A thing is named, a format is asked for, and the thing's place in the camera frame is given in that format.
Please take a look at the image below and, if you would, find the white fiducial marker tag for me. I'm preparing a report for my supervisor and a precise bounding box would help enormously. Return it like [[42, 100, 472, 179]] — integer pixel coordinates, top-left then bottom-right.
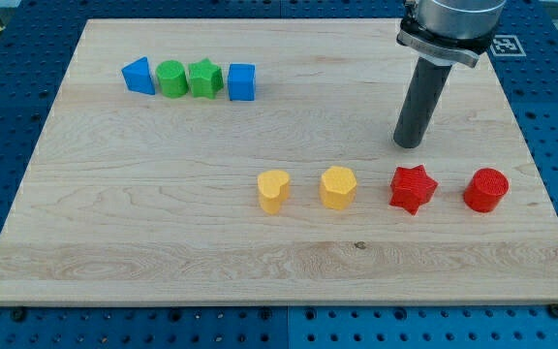
[[490, 34, 526, 57]]

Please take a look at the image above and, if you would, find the blue cube block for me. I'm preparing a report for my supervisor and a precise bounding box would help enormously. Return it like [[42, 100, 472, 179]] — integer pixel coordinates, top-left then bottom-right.
[[228, 63, 256, 101]]

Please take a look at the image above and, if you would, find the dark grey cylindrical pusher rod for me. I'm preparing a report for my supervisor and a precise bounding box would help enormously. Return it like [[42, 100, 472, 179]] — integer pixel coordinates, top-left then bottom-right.
[[393, 57, 451, 148]]

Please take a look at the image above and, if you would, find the yellow heart block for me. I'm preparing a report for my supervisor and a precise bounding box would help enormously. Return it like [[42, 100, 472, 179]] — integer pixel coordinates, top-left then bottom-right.
[[257, 170, 291, 214]]

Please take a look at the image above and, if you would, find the green star block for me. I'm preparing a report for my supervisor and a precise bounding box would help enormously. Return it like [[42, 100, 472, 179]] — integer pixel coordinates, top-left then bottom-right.
[[188, 58, 224, 99]]

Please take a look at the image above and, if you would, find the light wooden board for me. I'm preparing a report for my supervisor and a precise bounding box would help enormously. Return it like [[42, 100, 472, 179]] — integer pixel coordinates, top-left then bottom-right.
[[0, 19, 558, 307]]

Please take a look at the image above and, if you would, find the red star block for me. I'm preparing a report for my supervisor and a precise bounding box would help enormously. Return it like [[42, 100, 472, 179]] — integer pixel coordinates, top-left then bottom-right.
[[389, 165, 438, 215]]

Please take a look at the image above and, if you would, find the yellow hexagon block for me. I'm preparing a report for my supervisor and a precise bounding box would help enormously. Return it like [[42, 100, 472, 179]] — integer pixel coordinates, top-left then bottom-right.
[[319, 166, 357, 210]]

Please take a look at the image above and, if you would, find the green cylinder block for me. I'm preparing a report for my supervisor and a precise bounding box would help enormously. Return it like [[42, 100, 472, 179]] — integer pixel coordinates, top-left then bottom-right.
[[156, 60, 189, 98]]

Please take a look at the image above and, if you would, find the red cylinder block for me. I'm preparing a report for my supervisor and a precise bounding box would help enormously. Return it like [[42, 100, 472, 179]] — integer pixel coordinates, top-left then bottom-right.
[[463, 168, 510, 213]]

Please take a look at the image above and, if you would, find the blue triangle block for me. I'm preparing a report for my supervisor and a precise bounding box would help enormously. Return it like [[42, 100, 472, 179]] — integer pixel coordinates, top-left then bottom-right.
[[121, 56, 156, 95]]

